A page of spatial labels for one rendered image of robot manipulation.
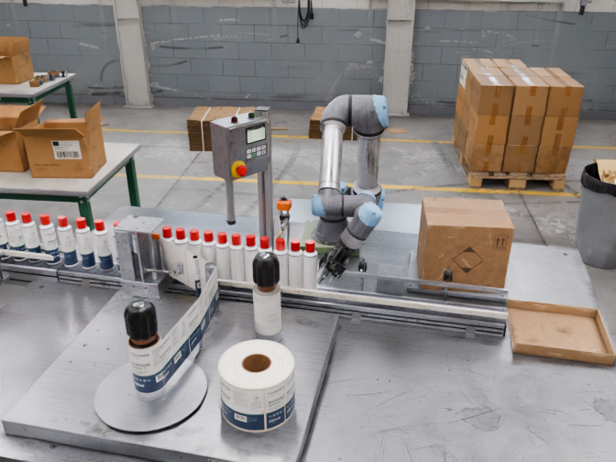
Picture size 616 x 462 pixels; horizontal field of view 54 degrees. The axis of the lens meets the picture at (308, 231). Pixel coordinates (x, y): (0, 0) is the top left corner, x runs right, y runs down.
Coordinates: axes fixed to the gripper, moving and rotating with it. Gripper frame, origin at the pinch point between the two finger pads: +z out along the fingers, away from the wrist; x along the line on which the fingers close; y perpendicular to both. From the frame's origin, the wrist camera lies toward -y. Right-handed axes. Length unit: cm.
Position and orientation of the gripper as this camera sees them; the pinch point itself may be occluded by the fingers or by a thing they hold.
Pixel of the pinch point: (321, 280)
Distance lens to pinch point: 213.3
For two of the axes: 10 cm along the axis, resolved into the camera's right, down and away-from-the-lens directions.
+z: -4.9, 7.2, 4.9
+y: -2.1, 4.4, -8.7
